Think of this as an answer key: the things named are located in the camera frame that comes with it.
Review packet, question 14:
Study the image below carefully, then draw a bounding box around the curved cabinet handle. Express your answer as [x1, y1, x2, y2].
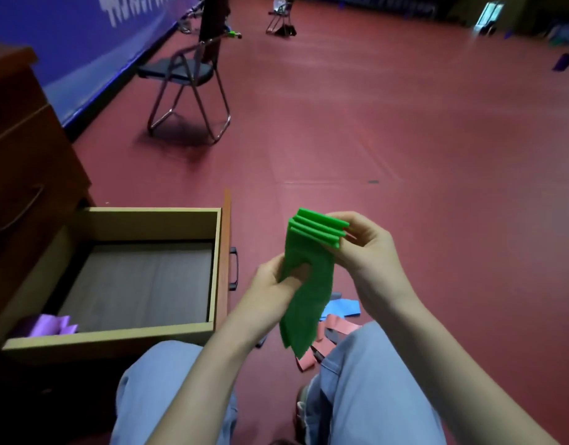
[0, 184, 45, 233]

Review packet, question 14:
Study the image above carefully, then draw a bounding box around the person's right leg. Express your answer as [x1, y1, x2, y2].
[302, 321, 448, 445]

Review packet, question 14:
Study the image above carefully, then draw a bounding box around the person's right shoe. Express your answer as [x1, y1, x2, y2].
[294, 384, 311, 441]

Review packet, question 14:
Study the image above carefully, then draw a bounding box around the person's right forearm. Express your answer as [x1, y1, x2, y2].
[367, 291, 562, 445]

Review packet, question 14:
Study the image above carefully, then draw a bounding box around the wooden drawer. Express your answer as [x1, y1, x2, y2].
[0, 189, 240, 367]

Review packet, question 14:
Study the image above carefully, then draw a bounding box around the metal frame chair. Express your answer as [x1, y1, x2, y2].
[137, 0, 233, 144]

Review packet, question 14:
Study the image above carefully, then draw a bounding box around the person's right hand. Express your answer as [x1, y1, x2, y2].
[325, 211, 421, 316]

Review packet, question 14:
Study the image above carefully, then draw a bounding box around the pink resistance band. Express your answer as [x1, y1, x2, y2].
[296, 315, 362, 372]

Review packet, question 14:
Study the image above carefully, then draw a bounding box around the person's left forearm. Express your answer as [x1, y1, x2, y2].
[145, 315, 272, 445]

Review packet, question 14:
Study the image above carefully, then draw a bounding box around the person's left leg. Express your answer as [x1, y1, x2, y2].
[110, 340, 239, 445]

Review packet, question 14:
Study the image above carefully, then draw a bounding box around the distant folding chair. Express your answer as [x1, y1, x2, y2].
[265, 0, 297, 38]

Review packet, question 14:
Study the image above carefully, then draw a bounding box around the purple resistance band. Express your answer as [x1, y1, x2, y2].
[15, 313, 79, 339]

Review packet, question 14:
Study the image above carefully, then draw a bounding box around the bright glass door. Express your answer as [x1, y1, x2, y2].
[472, 1, 506, 36]

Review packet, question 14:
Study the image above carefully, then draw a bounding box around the green resistance band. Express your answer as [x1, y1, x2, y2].
[278, 208, 350, 360]

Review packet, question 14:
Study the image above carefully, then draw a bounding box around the person's leg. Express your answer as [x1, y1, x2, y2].
[302, 321, 448, 445]
[110, 340, 239, 445]

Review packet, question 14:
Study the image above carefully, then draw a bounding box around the blue resistance band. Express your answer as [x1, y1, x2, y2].
[320, 299, 362, 321]

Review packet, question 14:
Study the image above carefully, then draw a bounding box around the dark brown wooden cabinet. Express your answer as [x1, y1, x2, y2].
[0, 43, 127, 445]

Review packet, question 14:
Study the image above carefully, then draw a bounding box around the person's left hand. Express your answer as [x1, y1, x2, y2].
[233, 253, 312, 337]

